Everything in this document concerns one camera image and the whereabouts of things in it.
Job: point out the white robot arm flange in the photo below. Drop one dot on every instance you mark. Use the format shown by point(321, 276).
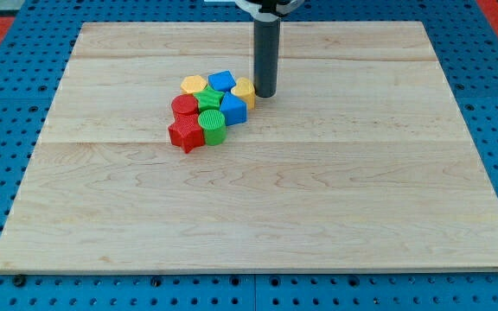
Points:
point(268, 10)

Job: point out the blue triangle block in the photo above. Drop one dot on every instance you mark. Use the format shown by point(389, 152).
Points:
point(234, 109)

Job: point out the green cylinder block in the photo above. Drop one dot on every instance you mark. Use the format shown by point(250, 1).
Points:
point(213, 124)

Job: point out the yellow heart block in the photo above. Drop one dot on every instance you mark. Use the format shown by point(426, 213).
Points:
point(245, 90)

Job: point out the red star block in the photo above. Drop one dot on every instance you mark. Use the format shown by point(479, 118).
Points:
point(186, 133)

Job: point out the green star block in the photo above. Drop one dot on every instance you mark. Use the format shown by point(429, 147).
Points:
point(209, 99)

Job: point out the blue cube block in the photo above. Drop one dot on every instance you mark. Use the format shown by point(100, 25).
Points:
point(222, 81)

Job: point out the red cylinder block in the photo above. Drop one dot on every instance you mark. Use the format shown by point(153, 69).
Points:
point(184, 105)

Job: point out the yellow hexagon block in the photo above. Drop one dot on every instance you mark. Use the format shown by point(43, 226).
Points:
point(193, 84)

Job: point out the light wooden board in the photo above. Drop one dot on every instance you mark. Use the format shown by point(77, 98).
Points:
point(360, 163)

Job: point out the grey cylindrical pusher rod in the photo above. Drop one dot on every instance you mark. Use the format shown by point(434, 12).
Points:
point(265, 57)

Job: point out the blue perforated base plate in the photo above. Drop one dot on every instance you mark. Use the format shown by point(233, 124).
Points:
point(33, 56)

